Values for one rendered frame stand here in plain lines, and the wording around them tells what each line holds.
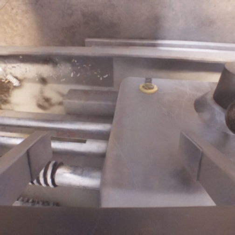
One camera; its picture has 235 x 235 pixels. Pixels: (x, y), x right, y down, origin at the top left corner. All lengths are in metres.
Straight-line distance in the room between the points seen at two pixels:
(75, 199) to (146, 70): 0.36
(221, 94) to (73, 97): 0.38
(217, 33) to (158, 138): 0.78
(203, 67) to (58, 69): 0.40
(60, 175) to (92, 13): 0.74
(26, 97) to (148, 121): 0.50
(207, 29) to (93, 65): 0.58
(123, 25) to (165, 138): 0.72
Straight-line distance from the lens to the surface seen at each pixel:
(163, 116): 0.23
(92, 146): 0.30
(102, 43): 0.87
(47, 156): 0.17
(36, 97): 0.63
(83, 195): 0.35
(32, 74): 0.59
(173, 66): 0.50
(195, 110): 0.26
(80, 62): 0.51
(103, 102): 0.47
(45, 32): 0.98
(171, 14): 0.87
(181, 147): 0.17
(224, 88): 0.24
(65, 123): 0.36
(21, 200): 0.36
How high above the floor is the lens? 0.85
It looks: 51 degrees down
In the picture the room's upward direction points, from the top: 170 degrees counter-clockwise
